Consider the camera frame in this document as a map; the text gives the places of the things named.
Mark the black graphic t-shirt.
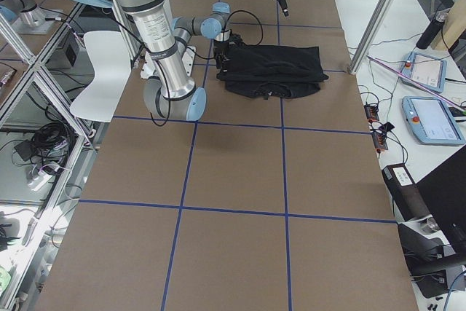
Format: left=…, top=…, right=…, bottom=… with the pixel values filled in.
left=217, top=44, right=328, bottom=99

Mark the white plastic chair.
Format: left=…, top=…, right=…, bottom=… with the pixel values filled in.
left=70, top=31, right=132, bottom=122

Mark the black water bottle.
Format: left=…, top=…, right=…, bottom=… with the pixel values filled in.
left=416, top=12, right=448, bottom=50

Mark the far teach pendant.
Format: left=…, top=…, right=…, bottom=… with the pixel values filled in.
left=400, top=51, right=447, bottom=92

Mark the teach pendant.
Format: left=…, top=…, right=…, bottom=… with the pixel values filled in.
left=400, top=51, right=447, bottom=92
left=401, top=96, right=465, bottom=146

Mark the near teach pendant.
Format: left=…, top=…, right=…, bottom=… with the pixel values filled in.
left=401, top=96, right=465, bottom=146

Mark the black computer monitor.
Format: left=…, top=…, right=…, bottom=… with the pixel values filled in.
left=417, top=147, right=465, bottom=253

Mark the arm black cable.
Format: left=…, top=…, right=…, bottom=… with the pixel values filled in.
left=108, top=0, right=265, bottom=128

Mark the aluminium frame post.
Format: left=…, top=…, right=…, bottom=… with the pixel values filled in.
left=349, top=0, right=394, bottom=75

